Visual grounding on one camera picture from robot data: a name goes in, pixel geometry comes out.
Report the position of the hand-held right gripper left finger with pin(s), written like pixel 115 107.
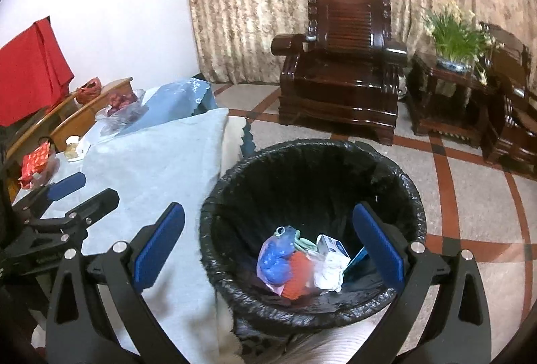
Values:
pixel 159 250

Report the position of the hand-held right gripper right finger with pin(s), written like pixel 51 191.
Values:
pixel 377 246

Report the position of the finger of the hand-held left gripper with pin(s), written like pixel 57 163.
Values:
pixel 94 206
pixel 65 185

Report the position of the white medicine box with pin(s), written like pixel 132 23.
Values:
pixel 329 244

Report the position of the white tissue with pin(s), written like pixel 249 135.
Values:
pixel 331 276

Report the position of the light green face mask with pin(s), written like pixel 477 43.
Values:
pixel 304 242

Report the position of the trash bin with black liner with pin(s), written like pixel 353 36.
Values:
pixel 302 179

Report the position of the blue plastic bag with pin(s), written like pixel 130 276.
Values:
pixel 275 263

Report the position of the red patterned packet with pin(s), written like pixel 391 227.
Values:
pixel 35 162

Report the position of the light grey tablecloth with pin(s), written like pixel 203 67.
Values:
pixel 147 171

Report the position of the small red bag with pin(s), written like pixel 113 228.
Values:
pixel 88 92

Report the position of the glass fruit bowl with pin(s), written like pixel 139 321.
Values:
pixel 130 114

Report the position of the person's striped trouser leg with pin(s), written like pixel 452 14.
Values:
pixel 335 347

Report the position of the red cloth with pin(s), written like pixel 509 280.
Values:
pixel 29 66

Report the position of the dark wooden side table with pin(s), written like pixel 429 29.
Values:
pixel 444 95

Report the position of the dark wooden armchair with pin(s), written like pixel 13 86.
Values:
pixel 340 32
pixel 516 116

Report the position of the potted flowering plant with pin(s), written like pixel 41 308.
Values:
pixel 453 32

